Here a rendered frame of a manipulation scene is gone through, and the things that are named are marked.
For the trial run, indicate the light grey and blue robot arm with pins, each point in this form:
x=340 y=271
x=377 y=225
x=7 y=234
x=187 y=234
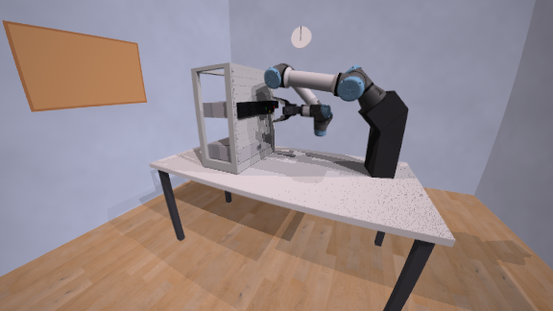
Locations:
x=348 y=86

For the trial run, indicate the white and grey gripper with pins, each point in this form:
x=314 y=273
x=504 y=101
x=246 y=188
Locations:
x=287 y=104

